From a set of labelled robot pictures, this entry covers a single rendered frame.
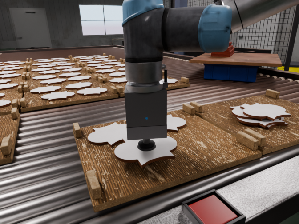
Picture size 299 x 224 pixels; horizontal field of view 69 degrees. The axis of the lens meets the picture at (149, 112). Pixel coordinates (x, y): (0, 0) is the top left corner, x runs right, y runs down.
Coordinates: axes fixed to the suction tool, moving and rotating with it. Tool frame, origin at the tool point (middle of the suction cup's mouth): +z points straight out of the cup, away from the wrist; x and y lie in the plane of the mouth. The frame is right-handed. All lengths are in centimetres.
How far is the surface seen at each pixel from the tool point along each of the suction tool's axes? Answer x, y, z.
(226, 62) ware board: -79, -52, -8
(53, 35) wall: -1017, 342, -13
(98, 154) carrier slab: -3.3, 11.7, 2.2
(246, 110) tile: -19.6, -34.1, -1.1
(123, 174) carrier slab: 5.2, 5.5, 2.2
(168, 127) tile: -15.0, -7.8, 1.4
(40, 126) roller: -27.3, 34.9, 4.1
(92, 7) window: -1074, 164, -127
